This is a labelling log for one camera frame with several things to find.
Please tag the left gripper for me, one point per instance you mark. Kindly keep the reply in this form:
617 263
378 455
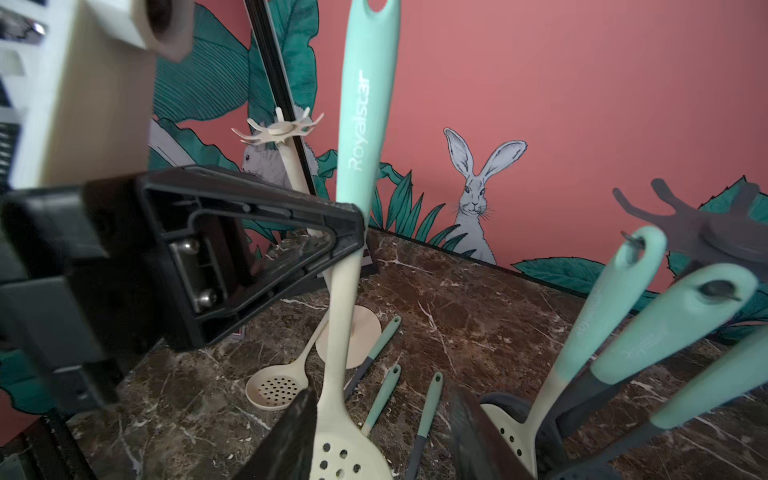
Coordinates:
76 296

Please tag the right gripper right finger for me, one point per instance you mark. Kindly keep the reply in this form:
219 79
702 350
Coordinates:
478 451

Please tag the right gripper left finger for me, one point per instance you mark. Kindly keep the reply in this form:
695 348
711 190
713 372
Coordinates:
287 451

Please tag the left black frame post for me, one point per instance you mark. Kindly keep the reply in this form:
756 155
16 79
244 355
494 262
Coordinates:
269 81

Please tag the beige utensil rack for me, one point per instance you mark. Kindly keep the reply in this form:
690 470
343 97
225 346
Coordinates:
269 158

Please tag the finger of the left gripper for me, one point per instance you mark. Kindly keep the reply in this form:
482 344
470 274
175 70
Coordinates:
227 246

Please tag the grey skimmer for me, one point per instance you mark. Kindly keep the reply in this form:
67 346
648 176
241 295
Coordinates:
387 335
427 416
686 312
742 369

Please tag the beige skimmer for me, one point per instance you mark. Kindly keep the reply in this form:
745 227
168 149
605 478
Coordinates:
619 286
275 387
383 396
340 450

